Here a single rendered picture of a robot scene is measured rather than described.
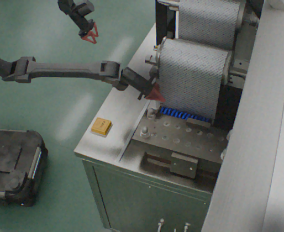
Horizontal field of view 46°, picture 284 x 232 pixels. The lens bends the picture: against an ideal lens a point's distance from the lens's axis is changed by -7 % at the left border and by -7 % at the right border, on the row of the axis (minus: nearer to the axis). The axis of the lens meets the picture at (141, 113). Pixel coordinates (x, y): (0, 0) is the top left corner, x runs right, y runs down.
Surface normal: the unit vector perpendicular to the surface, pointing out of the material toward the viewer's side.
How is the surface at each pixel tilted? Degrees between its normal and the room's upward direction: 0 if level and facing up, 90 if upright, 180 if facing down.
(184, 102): 90
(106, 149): 0
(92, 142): 0
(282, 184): 0
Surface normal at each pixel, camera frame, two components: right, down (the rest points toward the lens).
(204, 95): -0.37, 0.70
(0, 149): -0.04, -0.66
